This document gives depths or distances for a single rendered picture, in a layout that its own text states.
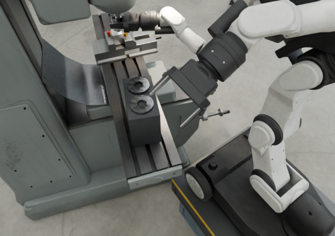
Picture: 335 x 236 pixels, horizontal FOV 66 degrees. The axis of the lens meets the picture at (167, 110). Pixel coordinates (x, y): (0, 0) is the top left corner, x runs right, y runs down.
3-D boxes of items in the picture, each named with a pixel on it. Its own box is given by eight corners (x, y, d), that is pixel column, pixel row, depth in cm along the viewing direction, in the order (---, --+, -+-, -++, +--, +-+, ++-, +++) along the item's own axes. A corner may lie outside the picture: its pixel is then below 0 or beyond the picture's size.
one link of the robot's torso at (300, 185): (302, 193, 130) (314, 183, 120) (276, 217, 123) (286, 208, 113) (270, 163, 141) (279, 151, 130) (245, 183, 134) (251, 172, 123)
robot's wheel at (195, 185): (210, 201, 149) (215, 188, 133) (204, 206, 147) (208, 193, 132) (189, 175, 159) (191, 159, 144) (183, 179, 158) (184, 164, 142)
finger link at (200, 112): (179, 126, 56) (199, 107, 56) (180, 126, 60) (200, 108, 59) (184, 131, 56) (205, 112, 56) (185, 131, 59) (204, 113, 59)
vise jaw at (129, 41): (130, 32, 146) (130, 26, 143) (136, 45, 139) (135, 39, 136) (120, 34, 145) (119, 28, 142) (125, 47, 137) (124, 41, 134)
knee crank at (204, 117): (227, 109, 178) (229, 104, 173) (231, 116, 174) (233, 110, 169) (197, 116, 174) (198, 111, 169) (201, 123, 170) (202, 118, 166)
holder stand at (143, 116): (152, 103, 122) (150, 72, 107) (161, 141, 109) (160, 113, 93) (127, 107, 121) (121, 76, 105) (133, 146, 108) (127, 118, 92)
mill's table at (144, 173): (126, 18, 182) (125, 7, 176) (183, 175, 108) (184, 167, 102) (93, 23, 178) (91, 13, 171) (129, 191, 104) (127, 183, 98)
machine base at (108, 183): (169, 118, 237) (169, 104, 221) (192, 176, 201) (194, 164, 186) (33, 150, 215) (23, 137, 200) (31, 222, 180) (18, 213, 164)
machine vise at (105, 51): (150, 37, 155) (149, 21, 146) (158, 52, 146) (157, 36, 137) (92, 49, 147) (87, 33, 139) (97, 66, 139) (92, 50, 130)
